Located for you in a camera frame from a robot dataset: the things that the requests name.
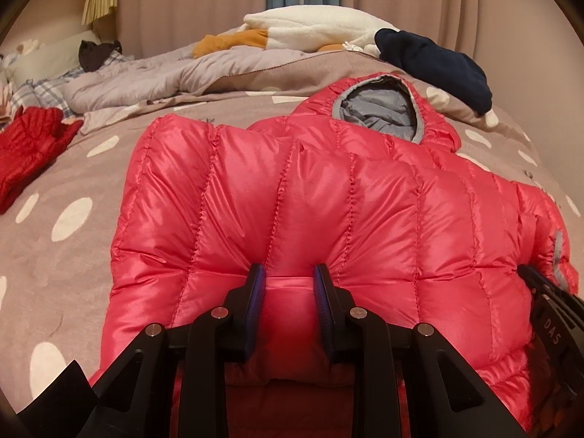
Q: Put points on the pink-red hooded puffer jacket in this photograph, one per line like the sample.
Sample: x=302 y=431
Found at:
x=365 y=219

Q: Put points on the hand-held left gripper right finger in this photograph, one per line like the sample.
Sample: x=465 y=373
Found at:
x=320 y=299

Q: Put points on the navy blue garment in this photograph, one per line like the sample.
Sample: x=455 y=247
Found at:
x=433 y=66

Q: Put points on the white pillow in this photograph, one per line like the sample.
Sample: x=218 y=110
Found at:
x=41 y=57

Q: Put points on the beige curtain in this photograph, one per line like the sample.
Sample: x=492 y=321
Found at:
x=191 y=0

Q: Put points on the dark red puffer jacket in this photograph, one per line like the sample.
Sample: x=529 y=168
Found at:
x=27 y=146

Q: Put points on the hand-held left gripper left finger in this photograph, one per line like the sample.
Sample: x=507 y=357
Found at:
x=258 y=296

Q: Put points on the mustard yellow cloth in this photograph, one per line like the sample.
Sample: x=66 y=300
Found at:
x=230 y=41

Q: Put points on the dark brown cloth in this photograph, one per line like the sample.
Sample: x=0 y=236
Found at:
x=98 y=52

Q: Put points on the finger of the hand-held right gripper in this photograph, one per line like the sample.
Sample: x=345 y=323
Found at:
x=540 y=280

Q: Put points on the taupe polka-dot blanket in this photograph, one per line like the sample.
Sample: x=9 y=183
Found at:
x=68 y=255

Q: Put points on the grey duvet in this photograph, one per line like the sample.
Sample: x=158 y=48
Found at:
x=150 y=77

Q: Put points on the plaid pillow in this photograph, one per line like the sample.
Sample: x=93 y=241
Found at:
x=41 y=89

